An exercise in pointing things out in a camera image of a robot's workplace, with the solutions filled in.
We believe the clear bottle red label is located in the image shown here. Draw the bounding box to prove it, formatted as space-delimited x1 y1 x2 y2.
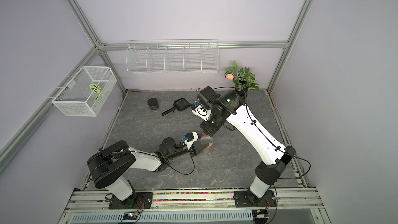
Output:
201 134 213 149

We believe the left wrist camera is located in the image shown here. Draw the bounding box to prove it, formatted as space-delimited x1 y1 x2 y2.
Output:
182 132 199 150

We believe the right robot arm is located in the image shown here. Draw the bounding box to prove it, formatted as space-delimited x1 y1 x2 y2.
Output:
192 87 296 200

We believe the black round jar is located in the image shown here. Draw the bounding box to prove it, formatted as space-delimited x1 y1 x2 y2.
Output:
147 97 159 111

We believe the white wire basket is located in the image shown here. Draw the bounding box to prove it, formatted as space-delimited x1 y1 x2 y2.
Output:
52 66 117 117

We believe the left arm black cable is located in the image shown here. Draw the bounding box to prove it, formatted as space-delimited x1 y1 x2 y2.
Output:
161 150 196 175

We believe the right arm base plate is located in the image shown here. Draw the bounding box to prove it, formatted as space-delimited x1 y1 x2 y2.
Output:
233 190 277 208

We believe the green leaf in basket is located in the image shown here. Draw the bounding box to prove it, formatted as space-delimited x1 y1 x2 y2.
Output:
89 84 102 94

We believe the long white wire shelf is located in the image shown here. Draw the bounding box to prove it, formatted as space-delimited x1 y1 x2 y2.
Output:
125 39 220 73

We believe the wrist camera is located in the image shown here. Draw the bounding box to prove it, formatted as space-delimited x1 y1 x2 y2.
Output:
182 132 199 150
191 101 211 121

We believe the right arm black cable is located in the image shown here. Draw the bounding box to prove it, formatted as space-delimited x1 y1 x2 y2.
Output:
211 86 312 180

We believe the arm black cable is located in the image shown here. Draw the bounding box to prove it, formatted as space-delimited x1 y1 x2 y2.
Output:
211 86 312 180
161 150 196 175

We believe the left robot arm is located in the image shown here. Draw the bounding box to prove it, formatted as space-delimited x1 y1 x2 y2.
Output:
87 132 211 202

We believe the black scoop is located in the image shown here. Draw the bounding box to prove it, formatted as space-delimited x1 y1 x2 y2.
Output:
162 98 191 116

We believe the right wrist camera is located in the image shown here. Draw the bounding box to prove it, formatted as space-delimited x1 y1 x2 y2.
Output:
191 101 211 121

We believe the aluminium front rail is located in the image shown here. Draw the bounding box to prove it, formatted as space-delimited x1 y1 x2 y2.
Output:
58 188 331 224

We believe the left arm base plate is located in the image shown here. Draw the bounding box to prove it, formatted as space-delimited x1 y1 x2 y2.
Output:
108 192 153 209

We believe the artificial green plant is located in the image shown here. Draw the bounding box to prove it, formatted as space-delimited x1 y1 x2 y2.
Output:
224 61 260 92

